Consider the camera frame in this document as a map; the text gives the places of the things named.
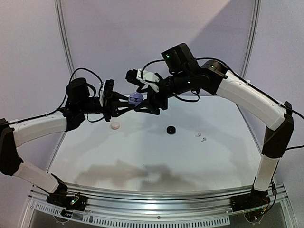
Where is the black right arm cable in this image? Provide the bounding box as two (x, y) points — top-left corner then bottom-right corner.
(140, 57), (304, 150)

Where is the pink earbud charging case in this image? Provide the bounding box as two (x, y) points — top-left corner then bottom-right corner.
(110, 122), (120, 130)

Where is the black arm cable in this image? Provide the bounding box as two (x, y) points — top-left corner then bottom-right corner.
(140, 57), (304, 150)
(0, 67), (105, 124)

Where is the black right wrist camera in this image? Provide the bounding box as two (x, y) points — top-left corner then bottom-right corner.
(125, 69), (141, 86)

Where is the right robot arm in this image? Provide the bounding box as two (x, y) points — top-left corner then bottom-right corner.
(126, 43), (294, 211)

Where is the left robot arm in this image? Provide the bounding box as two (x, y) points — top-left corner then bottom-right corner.
(0, 78), (135, 211)

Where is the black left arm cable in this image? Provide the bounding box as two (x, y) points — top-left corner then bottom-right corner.
(0, 67), (105, 124)

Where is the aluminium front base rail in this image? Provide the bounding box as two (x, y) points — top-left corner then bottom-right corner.
(20, 184), (297, 228)

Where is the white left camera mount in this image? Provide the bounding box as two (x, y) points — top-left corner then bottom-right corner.
(99, 82), (105, 107)

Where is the black earbud charging case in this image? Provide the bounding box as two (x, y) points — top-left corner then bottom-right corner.
(166, 125), (176, 135)

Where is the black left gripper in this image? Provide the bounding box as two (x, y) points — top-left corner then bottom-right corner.
(78, 91), (135, 122)

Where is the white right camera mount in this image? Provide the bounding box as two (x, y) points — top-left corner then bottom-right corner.
(136, 68), (160, 92)

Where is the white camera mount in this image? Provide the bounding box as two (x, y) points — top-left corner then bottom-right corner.
(99, 82), (105, 107)
(136, 68), (160, 92)

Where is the purple earbud charging case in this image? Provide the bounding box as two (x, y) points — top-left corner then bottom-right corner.
(128, 92), (144, 106)

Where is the aluminium right corner post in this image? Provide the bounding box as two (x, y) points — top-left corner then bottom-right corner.
(240, 0), (261, 78)

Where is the aluminium left corner post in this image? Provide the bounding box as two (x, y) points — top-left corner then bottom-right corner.
(54, 0), (75, 74)

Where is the aluminium corner post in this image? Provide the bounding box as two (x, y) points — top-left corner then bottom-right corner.
(240, 0), (261, 78)
(54, 0), (75, 74)

